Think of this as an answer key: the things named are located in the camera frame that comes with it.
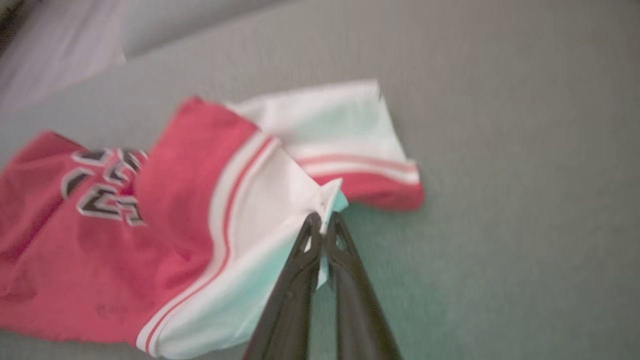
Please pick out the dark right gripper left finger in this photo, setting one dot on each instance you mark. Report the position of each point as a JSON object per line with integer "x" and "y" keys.
{"x": 290, "y": 305}

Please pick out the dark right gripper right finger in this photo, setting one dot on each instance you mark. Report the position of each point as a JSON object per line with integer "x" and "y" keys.
{"x": 360, "y": 305}

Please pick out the red white basketball jersey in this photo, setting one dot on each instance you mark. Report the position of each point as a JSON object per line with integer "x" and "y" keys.
{"x": 175, "y": 225}

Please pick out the large grey sofa seat cushion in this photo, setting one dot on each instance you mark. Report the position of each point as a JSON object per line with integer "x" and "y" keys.
{"x": 500, "y": 200}

